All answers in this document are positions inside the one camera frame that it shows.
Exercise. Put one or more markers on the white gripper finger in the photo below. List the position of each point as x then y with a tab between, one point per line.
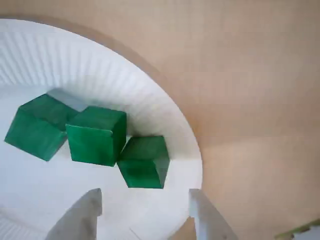
80	215
210	222

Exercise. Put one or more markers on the white paper plate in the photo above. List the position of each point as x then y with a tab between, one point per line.
25	187

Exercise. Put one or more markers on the green cube block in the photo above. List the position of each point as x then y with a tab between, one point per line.
142	162
95	140
32	130

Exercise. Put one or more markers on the green tape strip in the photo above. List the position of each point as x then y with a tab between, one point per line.
300	231

